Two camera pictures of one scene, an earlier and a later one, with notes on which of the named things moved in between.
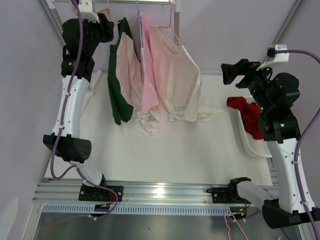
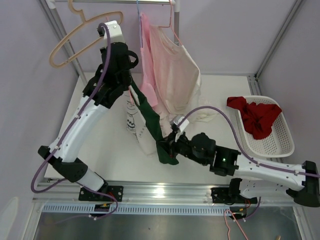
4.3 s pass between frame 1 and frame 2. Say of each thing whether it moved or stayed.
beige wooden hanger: moved
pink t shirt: stayed
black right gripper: moved
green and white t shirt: moved
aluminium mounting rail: stayed
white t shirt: stayed
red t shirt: stayed
